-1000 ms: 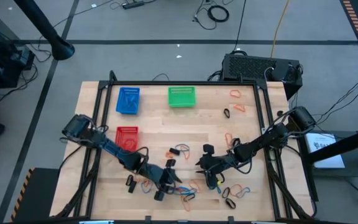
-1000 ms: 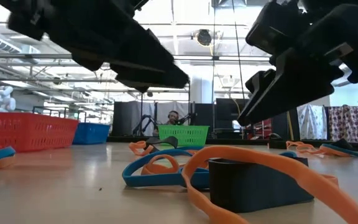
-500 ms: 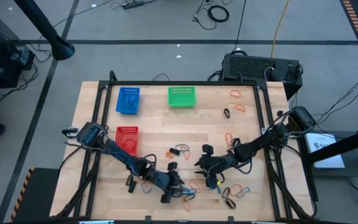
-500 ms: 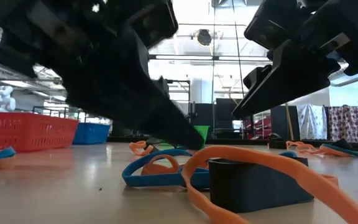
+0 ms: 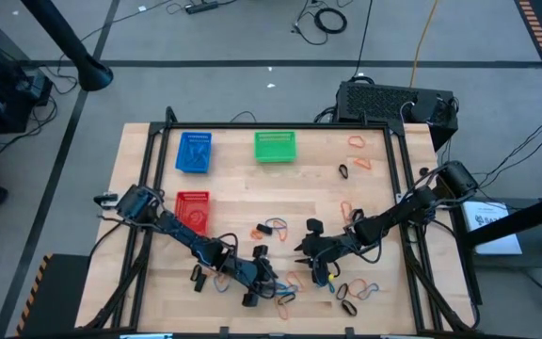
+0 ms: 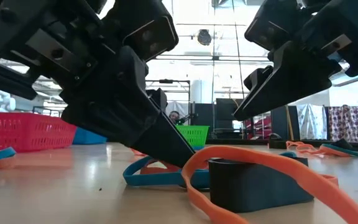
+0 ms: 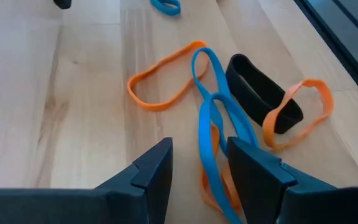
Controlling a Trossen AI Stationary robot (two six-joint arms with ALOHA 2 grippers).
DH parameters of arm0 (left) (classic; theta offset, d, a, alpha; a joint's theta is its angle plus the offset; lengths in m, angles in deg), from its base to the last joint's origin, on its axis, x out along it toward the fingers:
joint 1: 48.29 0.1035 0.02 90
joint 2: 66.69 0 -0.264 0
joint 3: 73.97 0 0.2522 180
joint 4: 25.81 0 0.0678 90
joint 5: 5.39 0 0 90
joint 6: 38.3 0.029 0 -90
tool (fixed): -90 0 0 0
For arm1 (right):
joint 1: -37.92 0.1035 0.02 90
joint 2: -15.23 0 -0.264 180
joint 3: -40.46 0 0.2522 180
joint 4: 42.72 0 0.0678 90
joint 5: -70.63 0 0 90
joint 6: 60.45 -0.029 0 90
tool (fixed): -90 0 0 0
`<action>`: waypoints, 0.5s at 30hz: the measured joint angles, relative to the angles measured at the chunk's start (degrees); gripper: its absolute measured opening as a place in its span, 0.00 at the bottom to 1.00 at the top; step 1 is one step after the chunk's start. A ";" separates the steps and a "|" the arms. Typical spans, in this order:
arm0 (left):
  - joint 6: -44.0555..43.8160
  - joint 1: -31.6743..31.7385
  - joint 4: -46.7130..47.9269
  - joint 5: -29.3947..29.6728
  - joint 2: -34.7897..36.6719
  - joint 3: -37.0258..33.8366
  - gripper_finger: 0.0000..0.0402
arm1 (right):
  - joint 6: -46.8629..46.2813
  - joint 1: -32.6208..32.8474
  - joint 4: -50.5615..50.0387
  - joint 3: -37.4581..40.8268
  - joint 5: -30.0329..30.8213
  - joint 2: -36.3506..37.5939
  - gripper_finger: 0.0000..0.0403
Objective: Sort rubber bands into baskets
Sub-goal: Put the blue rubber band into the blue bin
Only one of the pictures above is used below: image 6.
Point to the red plastic basket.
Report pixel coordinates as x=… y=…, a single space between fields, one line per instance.
x=20 y=132

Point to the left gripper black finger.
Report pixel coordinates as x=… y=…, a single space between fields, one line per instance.
x=120 y=118
x=157 y=99

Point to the black background robot arm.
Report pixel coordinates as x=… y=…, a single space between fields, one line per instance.
x=188 y=119

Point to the black rubber band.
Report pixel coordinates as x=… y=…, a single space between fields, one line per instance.
x=253 y=189
x=278 y=144
x=343 y=144

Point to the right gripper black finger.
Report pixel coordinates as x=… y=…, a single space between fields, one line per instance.
x=256 y=77
x=291 y=81

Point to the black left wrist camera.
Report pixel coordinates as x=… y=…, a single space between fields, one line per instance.
x=151 y=34

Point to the black partition panel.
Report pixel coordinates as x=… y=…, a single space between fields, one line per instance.
x=202 y=116
x=280 y=124

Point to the green plastic basket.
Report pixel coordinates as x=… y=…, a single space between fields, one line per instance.
x=196 y=135

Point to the black metal railing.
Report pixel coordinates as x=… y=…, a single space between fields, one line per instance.
x=47 y=108

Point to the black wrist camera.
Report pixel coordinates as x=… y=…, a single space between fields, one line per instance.
x=269 y=25
x=151 y=34

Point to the blue plastic basket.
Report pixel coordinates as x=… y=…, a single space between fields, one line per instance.
x=85 y=138

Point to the white floral cloth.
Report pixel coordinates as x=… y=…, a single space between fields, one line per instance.
x=312 y=121

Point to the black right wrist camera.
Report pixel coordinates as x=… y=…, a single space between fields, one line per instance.
x=269 y=25

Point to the person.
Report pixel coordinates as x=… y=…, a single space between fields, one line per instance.
x=174 y=115

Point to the purple dotted cloth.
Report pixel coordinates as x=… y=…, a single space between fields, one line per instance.
x=350 y=123

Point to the white curtain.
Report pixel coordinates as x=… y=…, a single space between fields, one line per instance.
x=182 y=107

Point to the red background object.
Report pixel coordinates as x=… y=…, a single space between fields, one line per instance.
x=261 y=127

